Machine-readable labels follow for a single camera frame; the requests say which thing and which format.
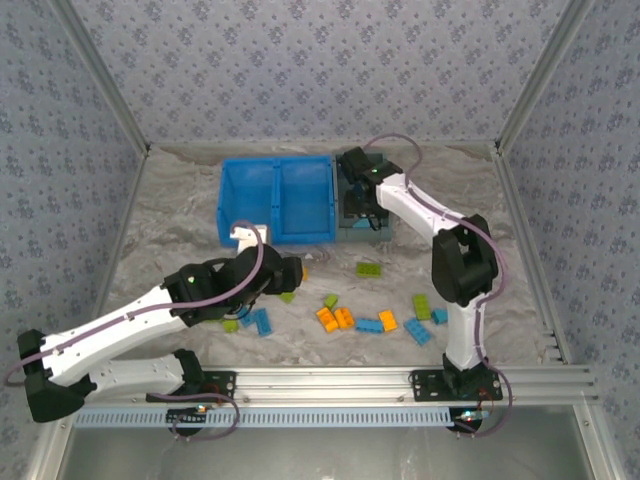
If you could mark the orange lego brick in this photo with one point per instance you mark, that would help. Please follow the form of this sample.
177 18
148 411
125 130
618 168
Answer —
344 318
388 320
326 319

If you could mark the long green lego brick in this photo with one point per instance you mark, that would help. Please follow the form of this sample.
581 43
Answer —
421 306

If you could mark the small blue lego brick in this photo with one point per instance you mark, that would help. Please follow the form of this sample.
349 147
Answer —
439 316

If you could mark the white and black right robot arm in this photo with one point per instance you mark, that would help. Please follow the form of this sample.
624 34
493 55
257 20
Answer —
465 340

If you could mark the blue sloped lego piece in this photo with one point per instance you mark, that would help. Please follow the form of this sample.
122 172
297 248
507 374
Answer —
357 225

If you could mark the grey plastic bin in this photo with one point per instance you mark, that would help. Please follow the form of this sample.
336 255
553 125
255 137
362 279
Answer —
365 236

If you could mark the small green lego brick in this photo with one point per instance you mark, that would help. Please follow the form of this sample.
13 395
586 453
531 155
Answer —
330 301
230 326

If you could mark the small black controller board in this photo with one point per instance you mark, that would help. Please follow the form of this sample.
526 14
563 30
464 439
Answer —
470 417
187 416

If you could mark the grey metal panel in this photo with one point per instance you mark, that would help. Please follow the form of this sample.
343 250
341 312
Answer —
320 455

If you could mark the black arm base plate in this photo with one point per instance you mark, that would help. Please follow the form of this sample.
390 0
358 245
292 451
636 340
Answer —
220 382
430 385

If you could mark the aluminium mounting rail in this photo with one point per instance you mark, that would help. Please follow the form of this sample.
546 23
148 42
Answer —
320 382

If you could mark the aluminium side rail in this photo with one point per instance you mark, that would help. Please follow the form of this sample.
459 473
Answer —
530 250
117 250

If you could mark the aluminium frame post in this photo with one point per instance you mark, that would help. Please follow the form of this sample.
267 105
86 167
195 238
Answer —
542 75
105 80

